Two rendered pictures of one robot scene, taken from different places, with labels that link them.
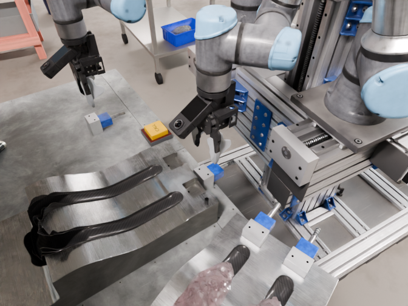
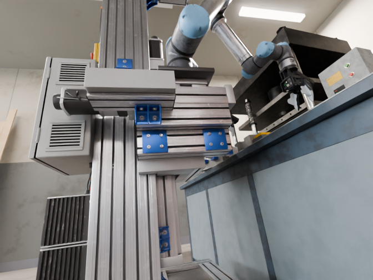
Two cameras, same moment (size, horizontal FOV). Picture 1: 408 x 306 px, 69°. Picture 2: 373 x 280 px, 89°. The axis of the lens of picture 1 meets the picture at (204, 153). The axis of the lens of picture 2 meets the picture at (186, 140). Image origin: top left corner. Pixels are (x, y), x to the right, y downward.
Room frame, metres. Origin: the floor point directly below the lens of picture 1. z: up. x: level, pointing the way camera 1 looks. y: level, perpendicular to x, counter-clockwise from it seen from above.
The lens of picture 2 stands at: (1.71, 0.02, 0.52)
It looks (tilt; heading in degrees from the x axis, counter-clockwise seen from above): 20 degrees up; 195
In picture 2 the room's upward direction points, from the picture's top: 7 degrees counter-clockwise
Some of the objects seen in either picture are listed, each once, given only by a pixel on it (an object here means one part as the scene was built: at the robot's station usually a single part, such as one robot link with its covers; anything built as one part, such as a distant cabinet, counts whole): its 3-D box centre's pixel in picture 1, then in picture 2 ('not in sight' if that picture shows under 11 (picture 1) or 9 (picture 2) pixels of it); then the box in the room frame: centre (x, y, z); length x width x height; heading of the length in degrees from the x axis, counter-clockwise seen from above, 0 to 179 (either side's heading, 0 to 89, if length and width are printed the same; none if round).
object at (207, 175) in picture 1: (217, 170); (226, 152); (0.56, -0.04, 0.83); 0.13 x 0.05 x 0.05; 126
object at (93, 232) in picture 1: (104, 206); not in sight; (0.38, 0.23, 0.92); 0.35 x 0.16 x 0.09; 123
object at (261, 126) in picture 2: not in sight; (287, 110); (-0.64, 0.70, 1.52); 1.10 x 0.70 x 0.05; 33
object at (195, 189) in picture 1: (195, 191); not in sight; (0.45, 0.02, 0.87); 0.05 x 0.05 x 0.04; 33
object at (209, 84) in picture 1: (212, 75); not in sight; (0.55, -0.02, 1.15); 0.08 x 0.08 x 0.05
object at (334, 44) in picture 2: not in sight; (278, 94); (-0.60, 0.65, 1.75); 1.30 x 0.84 x 0.61; 33
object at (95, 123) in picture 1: (107, 118); not in sight; (0.80, 0.34, 0.83); 0.13 x 0.05 x 0.05; 125
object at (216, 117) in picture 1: (214, 105); not in sight; (0.55, -0.02, 1.07); 0.09 x 0.08 x 0.12; 126
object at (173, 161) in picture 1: (174, 165); not in sight; (0.54, 0.08, 0.87); 0.05 x 0.05 x 0.04; 33
